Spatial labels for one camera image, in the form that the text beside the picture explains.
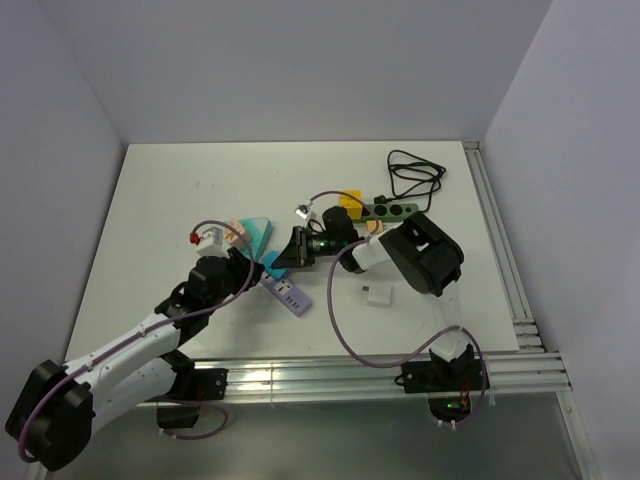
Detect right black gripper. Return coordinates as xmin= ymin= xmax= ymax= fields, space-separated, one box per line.
xmin=276 ymin=232 xmax=342 ymax=276

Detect purple power strip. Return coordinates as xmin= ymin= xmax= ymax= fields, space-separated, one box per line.
xmin=260 ymin=275 xmax=312 ymax=318

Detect yellow cube socket adapter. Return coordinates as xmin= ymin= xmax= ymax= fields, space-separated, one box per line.
xmin=339 ymin=190 xmax=363 ymax=221

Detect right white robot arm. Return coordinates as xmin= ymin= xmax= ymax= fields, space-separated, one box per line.
xmin=272 ymin=206 xmax=473 ymax=390

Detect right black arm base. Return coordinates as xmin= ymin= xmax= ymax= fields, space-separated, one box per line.
xmin=394 ymin=344 xmax=490 ymax=428

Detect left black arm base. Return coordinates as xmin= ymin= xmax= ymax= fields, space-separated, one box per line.
xmin=156 ymin=350 xmax=229 ymax=441

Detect orange small plug adapter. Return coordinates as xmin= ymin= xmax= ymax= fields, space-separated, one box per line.
xmin=366 ymin=220 xmax=384 ymax=235

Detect white plug of purple strip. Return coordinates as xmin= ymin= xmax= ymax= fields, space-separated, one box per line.
xmin=362 ymin=284 xmax=393 ymax=308

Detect teal triangular power strip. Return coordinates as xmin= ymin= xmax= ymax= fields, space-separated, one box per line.
xmin=232 ymin=217 xmax=273 ymax=261

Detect pink cube socket adapter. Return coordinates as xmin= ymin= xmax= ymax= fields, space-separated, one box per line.
xmin=224 ymin=220 xmax=252 ymax=249

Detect green power strip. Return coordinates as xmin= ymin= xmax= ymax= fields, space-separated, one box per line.
xmin=354 ymin=203 xmax=421 ymax=223

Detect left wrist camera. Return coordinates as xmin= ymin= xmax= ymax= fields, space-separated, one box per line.
xmin=189 ymin=226 xmax=225 ymax=257

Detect black power cable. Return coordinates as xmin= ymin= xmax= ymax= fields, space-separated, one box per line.
xmin=372 ymin=149 xmax=447 ymax=214

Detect aluminium side rail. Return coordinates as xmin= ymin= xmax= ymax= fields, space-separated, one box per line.
xmin=463 ymin=142 xmax=545 ymax=353

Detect aluminium front rail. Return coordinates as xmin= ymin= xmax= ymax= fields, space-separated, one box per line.
xmin=49 ymin=349 xmax=571 ymax=406

